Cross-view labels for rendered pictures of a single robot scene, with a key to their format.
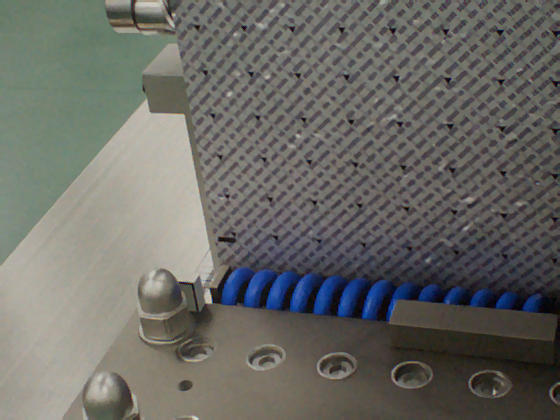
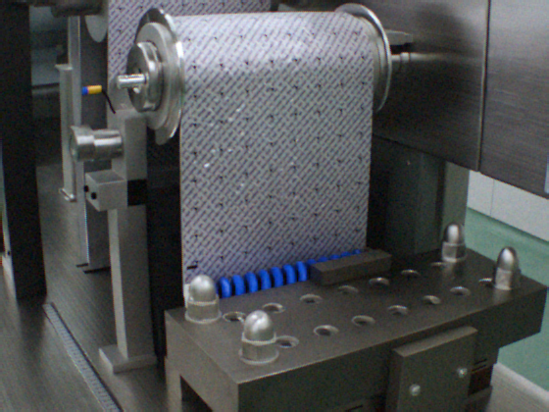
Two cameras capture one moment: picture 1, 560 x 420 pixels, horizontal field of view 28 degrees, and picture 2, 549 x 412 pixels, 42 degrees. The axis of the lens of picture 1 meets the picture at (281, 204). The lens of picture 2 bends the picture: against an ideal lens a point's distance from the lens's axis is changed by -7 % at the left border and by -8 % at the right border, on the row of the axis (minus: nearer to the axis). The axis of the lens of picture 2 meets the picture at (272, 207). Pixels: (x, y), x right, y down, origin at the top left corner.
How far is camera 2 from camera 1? 60 cm
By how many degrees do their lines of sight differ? 49
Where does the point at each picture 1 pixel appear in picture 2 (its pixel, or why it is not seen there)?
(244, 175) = (208, 218)
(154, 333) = (209, 315)
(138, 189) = not seen: outside the picture
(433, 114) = (310, 158)
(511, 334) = (374, 258)
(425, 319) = (334, 265)
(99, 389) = (265, 317)
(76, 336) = (35, 396)
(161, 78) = (110, 184)
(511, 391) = (390, 281)
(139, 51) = not seen: outside the picture
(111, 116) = not seen: outside the picture
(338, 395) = (330, 306)
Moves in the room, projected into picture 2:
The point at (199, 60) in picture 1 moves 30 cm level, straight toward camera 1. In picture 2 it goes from (192, 145) to (476, 202)
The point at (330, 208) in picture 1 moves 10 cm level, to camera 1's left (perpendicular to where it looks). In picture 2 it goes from (254, 229) to (190, 255)
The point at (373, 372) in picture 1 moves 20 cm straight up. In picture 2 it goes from (330, 295) to (338, 106)
